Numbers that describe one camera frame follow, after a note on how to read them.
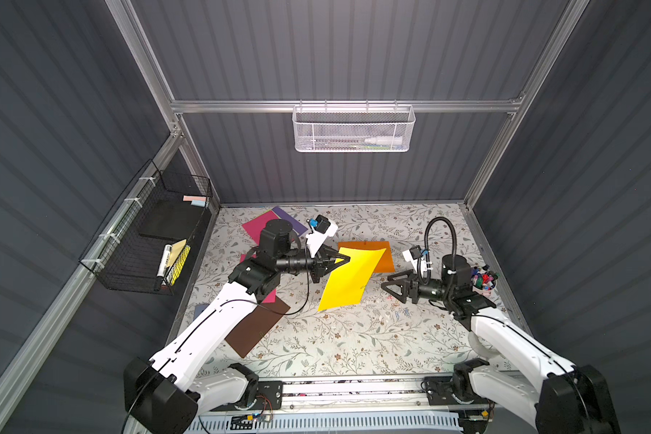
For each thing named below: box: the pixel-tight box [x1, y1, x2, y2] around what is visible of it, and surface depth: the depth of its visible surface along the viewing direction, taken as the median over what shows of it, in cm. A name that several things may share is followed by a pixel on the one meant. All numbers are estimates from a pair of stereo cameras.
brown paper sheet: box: [224, 296, 292, 359], surface depth 86 cm
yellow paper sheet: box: [317, 246, 387, 312], surface depth 71 cm
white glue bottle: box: [364, 136, 403, 146], surface depth 93 cm
